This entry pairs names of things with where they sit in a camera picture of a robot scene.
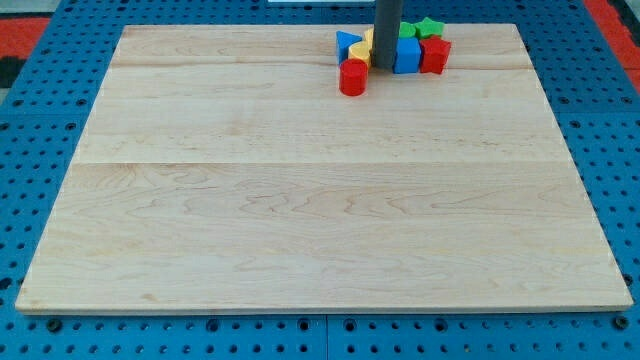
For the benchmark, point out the red star block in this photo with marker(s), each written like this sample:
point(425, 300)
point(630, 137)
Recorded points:
point(434, 54)

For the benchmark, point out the green star block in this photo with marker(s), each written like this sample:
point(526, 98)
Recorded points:
point(428, 27)

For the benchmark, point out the light wooden board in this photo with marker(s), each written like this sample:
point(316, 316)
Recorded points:
point(222, 172)

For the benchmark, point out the red cylinder block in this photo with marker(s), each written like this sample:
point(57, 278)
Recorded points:
point(353, 76)

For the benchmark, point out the yellow heart block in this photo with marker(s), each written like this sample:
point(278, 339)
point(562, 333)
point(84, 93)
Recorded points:
point(361, 51)

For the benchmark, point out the blue triangle block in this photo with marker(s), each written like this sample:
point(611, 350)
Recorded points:
point(344, 40)

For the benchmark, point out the yellow block behind rod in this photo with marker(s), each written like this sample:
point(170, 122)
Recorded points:
point(368, 36)

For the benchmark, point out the blue cube block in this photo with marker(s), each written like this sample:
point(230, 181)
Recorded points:
point(408, 56)

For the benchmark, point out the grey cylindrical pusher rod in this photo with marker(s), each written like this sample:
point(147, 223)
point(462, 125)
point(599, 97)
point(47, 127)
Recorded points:
point(388, 14)

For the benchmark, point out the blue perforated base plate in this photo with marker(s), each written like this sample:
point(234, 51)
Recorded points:
point(42, 116)

